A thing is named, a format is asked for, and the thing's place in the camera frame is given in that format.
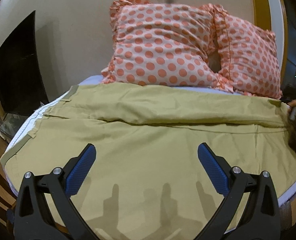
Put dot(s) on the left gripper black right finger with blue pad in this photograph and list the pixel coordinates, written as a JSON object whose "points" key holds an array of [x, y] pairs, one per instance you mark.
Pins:
{"points": [[261, 216]]}

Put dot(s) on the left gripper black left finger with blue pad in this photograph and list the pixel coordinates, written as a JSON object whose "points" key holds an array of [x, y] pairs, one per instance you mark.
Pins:
{"points": [[33, 219]]}

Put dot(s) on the khaki green pants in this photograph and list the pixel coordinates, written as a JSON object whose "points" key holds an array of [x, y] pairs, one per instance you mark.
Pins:
{"points": [[147, 181]]}

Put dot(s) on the small polka dot pillow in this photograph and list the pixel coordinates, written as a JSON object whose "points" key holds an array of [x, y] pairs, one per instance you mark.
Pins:
{"points": [[248, 55]]}

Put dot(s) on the black television screen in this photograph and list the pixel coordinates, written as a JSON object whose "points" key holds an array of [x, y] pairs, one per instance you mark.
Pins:
{"points": [[21, 87]]}

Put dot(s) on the large polka dot pillow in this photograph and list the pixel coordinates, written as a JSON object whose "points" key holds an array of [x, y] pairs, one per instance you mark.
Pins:
{"points": [[162, 44]]}

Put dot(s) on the wooden door frame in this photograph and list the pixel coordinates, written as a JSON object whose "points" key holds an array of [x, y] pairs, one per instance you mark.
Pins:
{"points": [[271, 15]]}

